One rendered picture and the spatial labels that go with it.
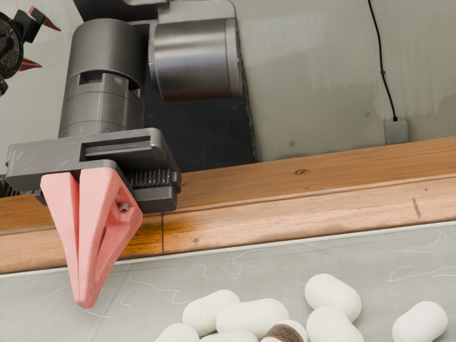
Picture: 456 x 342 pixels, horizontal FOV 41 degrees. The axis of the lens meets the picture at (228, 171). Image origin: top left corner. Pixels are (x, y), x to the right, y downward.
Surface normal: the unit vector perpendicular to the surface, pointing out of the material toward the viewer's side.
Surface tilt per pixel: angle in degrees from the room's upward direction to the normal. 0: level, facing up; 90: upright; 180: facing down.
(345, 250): 0
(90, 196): 62
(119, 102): 57
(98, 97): 43
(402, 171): 0
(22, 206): 0
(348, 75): 89
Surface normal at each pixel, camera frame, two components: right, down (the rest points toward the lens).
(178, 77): -0.03, 0.54
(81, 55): -0.47, -0.43
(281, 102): -0.14, 0.33
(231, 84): 0.00, 0.78
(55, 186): -0.15, -0.15
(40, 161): -0.17, -0.50
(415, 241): -0.17, -0.94
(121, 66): 0.57, -0.43
